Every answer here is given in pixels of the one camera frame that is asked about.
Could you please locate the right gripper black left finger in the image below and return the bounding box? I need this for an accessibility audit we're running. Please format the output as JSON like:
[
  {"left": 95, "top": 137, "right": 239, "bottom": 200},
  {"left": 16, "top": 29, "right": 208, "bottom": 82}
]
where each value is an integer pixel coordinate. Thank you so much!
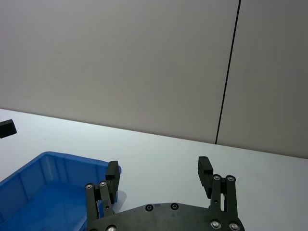
[{"left": 85, "top": 161, "right": 121, "bottom": 224}]

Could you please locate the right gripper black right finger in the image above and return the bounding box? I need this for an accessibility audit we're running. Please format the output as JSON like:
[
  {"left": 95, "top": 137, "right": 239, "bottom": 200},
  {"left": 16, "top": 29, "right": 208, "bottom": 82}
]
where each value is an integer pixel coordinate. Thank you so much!
[{"left": 197, "top": 156, "right": 240, "bottom": 218}]

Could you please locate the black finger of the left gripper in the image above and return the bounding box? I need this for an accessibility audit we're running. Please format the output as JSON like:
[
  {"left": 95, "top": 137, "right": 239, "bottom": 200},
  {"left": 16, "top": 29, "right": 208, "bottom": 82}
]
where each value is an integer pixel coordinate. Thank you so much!
[{"left": 0, "top": 119, "right": 17, "bottom": 139}]

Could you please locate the blue plastic bin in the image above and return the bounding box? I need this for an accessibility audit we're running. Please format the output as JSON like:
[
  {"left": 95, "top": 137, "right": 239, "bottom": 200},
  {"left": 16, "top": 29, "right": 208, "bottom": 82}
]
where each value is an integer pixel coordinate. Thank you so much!
[{"left": 0, "top": 151, "right": 123, "bottom": 231}]

